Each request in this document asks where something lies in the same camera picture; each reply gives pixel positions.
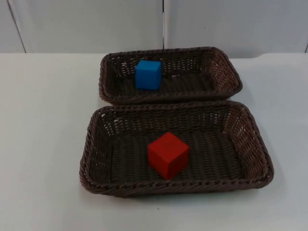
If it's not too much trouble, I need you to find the blue cube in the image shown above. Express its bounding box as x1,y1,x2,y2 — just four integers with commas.
134,60,162,91

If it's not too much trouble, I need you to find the dark brown wicker basket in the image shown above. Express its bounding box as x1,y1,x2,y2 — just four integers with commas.
98,46,243,105
79,100,275,199

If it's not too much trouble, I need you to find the red cube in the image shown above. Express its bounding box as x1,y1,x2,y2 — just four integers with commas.
147,131,190,181

